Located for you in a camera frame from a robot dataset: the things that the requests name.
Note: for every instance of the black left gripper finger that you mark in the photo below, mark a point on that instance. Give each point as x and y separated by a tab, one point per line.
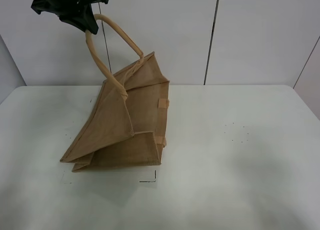
81	18

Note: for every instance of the brown linen tote bag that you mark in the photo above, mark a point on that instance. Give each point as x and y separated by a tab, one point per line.
127	125

